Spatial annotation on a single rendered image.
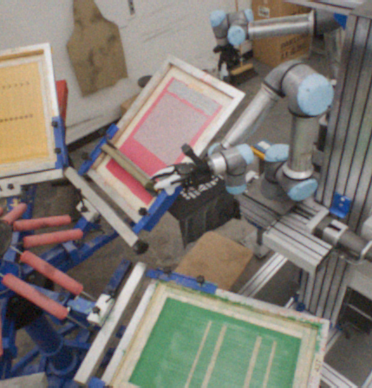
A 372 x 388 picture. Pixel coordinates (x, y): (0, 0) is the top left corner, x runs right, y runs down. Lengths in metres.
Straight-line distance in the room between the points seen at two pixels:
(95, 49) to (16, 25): 0.72
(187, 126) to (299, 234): 0.75
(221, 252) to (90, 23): 2.27
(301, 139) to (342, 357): 1.51
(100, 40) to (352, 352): 3.17
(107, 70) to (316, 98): 3.01
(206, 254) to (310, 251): 1.52
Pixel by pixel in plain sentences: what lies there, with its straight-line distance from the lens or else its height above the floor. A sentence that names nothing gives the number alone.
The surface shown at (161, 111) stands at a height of 1.38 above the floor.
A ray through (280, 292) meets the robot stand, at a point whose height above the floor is 0.21.
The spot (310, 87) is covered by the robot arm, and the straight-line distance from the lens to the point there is 1.41.
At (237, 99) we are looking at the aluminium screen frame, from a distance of 2.00.
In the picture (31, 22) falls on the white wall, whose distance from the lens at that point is 3.87.
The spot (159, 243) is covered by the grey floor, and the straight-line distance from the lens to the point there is 3.37.
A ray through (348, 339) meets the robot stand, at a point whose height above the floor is 0.21.
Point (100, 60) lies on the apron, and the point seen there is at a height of 0.81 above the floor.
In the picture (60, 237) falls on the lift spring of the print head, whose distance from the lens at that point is 2.04.
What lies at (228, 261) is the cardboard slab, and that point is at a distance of 3.19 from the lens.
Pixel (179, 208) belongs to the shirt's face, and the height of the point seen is 0.95.
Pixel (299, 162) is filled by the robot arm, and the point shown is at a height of 1.56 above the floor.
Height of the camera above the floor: 2.63
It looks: 45 degrees down
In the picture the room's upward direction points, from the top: 9 degrees counter-clockwise
